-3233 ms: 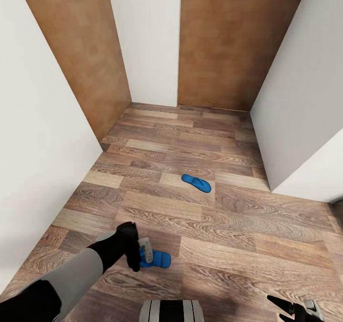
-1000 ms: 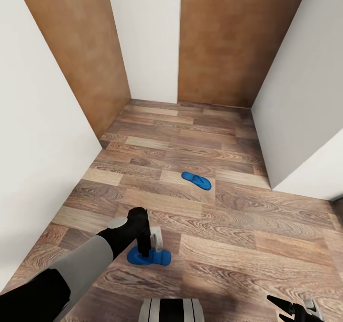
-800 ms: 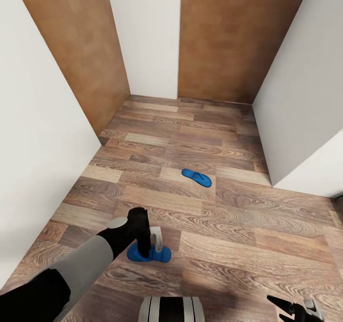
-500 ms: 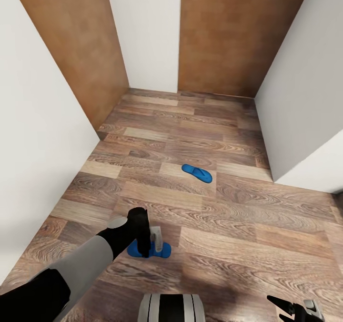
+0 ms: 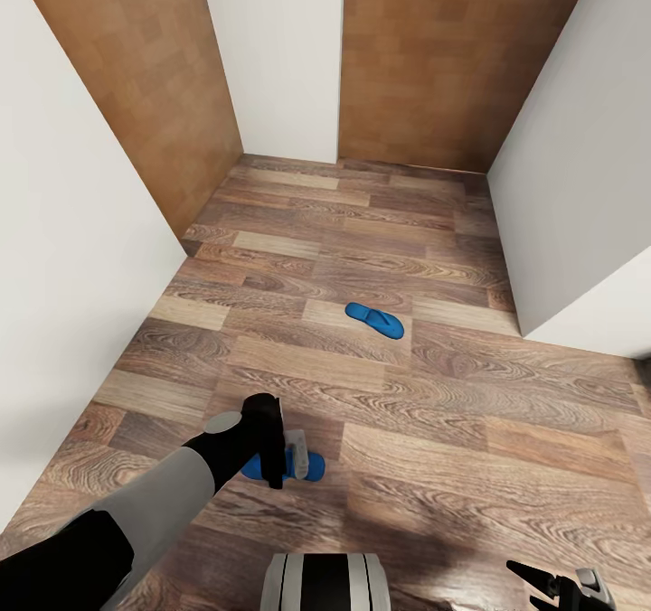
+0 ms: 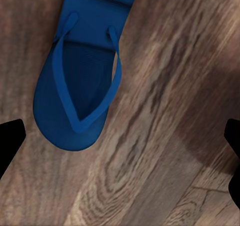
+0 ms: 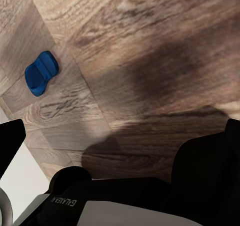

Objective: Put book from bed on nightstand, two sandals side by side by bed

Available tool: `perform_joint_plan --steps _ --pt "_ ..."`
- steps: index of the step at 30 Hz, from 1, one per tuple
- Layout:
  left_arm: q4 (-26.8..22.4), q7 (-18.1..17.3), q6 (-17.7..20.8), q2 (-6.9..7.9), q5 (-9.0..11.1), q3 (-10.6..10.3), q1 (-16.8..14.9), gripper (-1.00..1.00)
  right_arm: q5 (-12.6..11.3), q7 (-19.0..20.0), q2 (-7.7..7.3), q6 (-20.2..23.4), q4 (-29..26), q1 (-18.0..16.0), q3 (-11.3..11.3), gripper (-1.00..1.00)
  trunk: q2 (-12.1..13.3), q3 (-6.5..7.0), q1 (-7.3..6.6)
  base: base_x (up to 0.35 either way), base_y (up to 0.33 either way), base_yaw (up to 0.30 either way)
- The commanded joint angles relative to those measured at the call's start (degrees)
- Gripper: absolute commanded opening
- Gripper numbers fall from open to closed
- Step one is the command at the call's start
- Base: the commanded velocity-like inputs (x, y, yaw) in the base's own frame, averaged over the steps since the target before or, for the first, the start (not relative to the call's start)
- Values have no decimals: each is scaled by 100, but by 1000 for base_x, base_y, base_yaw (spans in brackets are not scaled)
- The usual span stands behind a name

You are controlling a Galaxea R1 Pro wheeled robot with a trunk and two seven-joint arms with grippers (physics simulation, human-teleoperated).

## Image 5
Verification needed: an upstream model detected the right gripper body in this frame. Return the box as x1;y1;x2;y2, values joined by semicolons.
558;575;614;611

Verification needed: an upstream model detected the robot trunk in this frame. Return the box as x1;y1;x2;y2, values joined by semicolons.
260;553;392;611

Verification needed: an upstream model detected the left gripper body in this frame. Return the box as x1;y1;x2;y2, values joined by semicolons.
259;434;287;481

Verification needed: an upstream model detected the sandal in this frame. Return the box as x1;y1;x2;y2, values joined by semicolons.
345;302;405;340
241;448;325;482

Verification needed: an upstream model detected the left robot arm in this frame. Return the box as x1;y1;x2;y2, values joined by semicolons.
0;393;309;611

